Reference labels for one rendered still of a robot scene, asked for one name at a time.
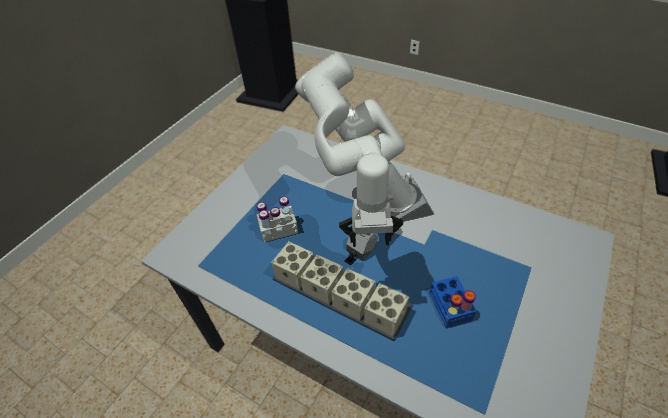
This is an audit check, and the beige bucket adapter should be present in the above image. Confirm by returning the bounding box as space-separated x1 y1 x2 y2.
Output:
301 255 344 305
331 269 375 320
364 283 409 337
271 242 314 290

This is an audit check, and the blue tube rack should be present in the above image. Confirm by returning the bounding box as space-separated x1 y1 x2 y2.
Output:
429 277 476 328

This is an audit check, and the blue bench mat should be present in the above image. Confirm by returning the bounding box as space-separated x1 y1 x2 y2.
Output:
198 174 531 415

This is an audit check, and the white tube rack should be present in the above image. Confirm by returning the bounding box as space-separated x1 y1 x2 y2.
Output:
257 207 298 242

